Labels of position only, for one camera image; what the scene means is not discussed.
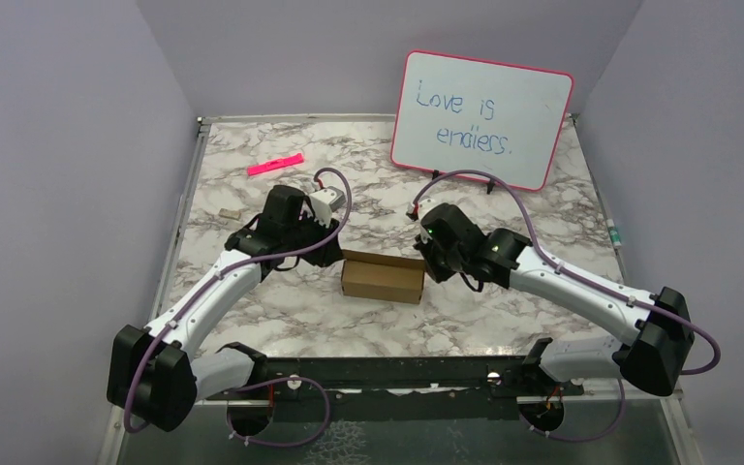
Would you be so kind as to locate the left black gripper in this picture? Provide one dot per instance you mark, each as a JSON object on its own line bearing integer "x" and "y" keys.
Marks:
{"x": 325, "y": 256}

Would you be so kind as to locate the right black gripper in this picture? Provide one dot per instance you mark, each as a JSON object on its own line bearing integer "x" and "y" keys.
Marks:
{"x": 438, "y": 273}

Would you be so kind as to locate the brown cardboard box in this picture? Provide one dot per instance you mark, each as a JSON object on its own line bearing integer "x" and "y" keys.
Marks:
{"x": 382, "y": 277}

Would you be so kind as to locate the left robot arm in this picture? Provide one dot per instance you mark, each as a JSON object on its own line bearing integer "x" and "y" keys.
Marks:
{"x": 154, "y": 376}

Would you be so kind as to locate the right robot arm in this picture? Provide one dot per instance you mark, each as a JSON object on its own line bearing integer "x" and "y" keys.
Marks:
{"x": 645, "y": 344}

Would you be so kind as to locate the small tan cardboard scrap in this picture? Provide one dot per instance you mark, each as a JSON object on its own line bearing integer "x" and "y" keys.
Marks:
{"x": 229, "y": 214}

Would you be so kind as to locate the pink marker pen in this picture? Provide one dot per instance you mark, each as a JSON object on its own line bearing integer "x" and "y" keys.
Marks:
{"x": 275, "y": 164}

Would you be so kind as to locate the pink framed whiteboard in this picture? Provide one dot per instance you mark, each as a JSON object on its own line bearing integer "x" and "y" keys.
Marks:
{"x": 465, "y": 114}

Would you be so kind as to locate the green white small bottle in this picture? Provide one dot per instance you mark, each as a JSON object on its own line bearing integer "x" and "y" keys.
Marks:
{"x": 613, "y": 233}

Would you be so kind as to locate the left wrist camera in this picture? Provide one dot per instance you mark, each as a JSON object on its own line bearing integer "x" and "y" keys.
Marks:
{"x": 324, "y": 202}

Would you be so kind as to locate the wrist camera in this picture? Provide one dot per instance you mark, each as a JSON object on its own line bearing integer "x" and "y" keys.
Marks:
{"x": 418, "y": 210}
{"x": 324, "y": 202}

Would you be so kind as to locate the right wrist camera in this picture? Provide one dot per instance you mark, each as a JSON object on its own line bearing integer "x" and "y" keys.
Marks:
{"x": 418, "y": 210}

